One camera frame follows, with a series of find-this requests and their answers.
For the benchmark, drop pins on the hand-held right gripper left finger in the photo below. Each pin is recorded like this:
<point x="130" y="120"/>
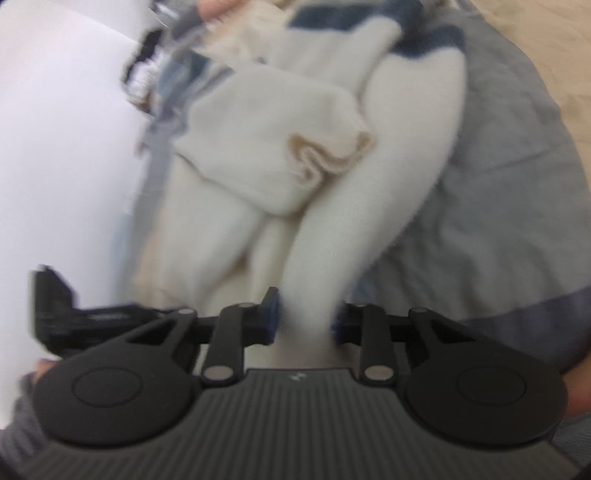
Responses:
<point x="271" y="316"/>

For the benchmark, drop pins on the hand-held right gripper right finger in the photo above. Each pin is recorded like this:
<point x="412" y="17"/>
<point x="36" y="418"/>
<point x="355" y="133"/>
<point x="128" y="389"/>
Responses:
<point x="342" y="323"/>

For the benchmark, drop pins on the cream blue-striped fleece sweater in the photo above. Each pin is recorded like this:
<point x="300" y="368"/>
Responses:
<point x="286" y="157"/>

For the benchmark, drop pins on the person's left forearm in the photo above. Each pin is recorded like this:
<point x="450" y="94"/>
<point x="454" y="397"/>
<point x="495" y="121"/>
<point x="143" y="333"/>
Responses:
<point x="21" y="410"/>

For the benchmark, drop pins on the pile of black white clothes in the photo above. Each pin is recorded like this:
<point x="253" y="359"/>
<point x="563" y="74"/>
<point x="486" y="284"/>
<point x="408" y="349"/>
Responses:
<point x="143" y="69"/>

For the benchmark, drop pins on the person's left hand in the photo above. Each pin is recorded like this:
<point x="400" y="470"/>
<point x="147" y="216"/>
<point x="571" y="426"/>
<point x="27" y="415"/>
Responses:
<point x="46" y="369"/>

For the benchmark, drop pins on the patchwork checked quilt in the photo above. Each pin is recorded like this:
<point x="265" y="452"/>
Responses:
<point x="489" y="194"/>

